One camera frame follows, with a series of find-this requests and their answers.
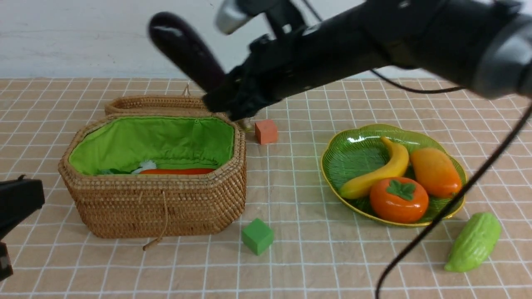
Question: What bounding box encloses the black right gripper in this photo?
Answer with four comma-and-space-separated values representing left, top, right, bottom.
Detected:
202, 25, 317, 122

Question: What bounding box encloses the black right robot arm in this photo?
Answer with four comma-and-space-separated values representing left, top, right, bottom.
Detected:
202, 0, 531, 121

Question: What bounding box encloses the orange foam cube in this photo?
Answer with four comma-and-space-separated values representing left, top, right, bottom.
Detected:
254, 119, 278, 145

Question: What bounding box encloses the yellow toy banana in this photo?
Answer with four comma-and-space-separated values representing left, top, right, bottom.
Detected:
339, 136, 410, 199

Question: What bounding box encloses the orange toy mango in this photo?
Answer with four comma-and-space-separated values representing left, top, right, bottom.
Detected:
410, 147, 462, 199

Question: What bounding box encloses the white toy radish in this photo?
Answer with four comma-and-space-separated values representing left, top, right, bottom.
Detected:
97, 160, 157, 175

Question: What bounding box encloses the black right camera cable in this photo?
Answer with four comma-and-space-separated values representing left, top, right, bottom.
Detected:
374, 69, 532, 299

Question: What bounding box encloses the woven wicker basket green lining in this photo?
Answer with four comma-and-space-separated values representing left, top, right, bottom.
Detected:
58, 113, 247, 239

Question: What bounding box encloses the light green toy gourd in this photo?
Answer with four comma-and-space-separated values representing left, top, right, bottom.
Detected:
444, 212, 502, 273

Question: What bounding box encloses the green foam cube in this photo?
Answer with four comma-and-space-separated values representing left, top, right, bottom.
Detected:
241, 218, 274, 256

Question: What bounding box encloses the orange toy carrot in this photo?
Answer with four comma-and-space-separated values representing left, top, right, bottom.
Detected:
139, 168, 214, 175

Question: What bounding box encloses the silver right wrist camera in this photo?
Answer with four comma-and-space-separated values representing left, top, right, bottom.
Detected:
214, 0, 308, 36

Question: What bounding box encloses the orange toy persimmon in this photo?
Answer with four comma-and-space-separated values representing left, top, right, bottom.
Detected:
369, 177, 429, 224

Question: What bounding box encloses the woven wicker basket lid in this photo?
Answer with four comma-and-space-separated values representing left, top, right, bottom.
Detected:
104, 85, 209, 115

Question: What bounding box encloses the purple toy eggplant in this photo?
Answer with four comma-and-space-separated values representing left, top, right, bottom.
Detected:
148, 12, 225, 92

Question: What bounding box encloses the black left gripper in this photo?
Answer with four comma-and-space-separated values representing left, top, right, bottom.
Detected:
0, 174, 45, 281

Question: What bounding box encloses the checkered beige tablecloth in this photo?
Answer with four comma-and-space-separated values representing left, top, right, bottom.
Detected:
0, 78, 529, 299

